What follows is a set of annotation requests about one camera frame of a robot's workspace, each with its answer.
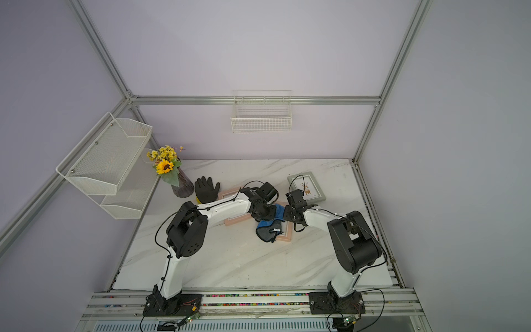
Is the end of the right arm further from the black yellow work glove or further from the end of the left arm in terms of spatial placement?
the black yellow work glove

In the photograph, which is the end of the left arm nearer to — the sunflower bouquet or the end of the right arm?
the end of the right arm

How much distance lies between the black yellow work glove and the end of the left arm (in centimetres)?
27

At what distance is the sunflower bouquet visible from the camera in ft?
2.80

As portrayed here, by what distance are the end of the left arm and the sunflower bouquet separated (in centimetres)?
33

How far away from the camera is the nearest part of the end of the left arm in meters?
0.70

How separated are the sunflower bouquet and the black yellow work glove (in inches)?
8.1

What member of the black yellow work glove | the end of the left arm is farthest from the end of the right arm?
the black yellow work glove

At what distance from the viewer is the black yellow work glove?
1.04 metres
